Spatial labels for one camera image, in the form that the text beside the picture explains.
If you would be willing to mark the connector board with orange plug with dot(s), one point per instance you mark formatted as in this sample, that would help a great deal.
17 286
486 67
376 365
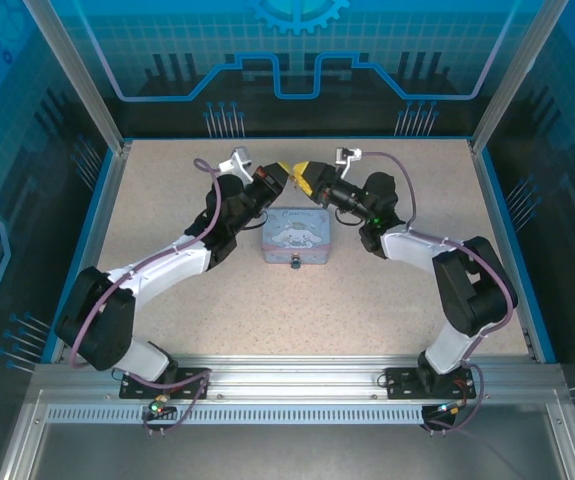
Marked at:
447 410

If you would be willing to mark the grey metal shelf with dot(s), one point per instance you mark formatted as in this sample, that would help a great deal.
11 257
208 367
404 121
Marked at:
292 455

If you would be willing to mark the aluminium mounting rail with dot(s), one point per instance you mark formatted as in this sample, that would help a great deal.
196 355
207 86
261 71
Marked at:
292 380

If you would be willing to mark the pale blue cartoon tin box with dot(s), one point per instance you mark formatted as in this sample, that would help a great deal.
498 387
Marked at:
292 230

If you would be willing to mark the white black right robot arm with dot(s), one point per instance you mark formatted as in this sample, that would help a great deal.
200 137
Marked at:
412 245

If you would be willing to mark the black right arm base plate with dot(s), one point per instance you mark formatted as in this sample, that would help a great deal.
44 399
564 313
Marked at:
397 382

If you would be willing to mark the aluminium frame post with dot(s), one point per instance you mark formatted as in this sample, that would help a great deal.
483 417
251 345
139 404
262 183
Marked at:
517 75
82 85

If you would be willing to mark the connector board with green light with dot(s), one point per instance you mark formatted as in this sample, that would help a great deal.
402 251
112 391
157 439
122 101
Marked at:
159 407

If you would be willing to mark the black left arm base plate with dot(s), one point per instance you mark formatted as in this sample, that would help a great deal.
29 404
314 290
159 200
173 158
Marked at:
192 376

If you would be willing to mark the blue table edge strip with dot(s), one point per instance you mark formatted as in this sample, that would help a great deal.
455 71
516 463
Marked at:
546 345
81 250

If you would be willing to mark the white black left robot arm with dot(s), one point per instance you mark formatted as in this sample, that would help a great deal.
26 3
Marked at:
167 265

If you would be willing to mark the aluminium table side rail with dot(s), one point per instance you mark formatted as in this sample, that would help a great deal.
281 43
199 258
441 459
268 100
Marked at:
492 200
109 200

